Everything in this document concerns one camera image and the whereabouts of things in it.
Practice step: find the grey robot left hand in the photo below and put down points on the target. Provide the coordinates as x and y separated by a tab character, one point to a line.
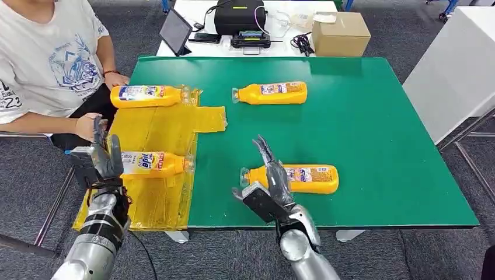
104	162

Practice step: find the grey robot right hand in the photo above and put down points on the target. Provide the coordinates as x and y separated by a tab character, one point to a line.
278	181

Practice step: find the orange drink bottle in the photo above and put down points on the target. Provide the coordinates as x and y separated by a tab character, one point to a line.
278	97
166	164
313	184
143	100

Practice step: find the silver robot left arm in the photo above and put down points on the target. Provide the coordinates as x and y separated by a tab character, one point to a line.
92	247

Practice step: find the person's right hand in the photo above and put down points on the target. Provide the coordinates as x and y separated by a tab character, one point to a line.
85	127

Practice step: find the person's hand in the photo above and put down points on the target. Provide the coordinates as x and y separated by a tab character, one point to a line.
116	80
85	127

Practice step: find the yellow plastic sheet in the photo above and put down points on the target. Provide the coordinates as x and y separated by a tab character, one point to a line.
154	131

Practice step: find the person's left hand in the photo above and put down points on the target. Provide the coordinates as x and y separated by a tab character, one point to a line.
116	80

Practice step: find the white table foot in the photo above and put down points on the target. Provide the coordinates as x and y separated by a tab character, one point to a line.
350	235
178	236

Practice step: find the red wristband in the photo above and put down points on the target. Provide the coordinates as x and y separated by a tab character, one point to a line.
110	72

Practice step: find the green table mat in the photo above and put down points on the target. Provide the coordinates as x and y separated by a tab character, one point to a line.
367	147

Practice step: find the person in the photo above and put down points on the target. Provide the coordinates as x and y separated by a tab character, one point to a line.
46	58

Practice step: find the black radio controller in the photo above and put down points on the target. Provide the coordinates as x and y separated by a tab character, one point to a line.
251	40

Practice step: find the small white table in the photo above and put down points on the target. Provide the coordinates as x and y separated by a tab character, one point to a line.
216	49

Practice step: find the dark tablet on stand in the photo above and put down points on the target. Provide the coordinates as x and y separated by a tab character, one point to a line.
176	33

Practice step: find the brown cardboard box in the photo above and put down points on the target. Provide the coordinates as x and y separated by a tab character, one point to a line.
340	38

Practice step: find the black smartphone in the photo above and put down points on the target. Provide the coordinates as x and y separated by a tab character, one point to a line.
207	38

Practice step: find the clear plastic bag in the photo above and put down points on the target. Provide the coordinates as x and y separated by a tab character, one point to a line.
292	21

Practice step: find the black bag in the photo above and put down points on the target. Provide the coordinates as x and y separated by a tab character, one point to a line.
239	19

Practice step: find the white paper slip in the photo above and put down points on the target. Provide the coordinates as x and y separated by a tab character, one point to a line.
325	17

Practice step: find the metal table legs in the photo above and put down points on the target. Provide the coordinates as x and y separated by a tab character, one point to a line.
470	158

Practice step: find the large white table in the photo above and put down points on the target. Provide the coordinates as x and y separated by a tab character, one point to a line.
454	69

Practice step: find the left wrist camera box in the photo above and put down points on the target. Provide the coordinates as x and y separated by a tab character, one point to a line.
82	166

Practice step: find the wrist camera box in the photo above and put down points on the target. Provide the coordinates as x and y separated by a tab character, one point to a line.
82	166
259	203

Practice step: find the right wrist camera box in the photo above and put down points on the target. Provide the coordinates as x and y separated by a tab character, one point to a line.
259	203

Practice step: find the metal chair frame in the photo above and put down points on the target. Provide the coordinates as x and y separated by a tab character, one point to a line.
54	208

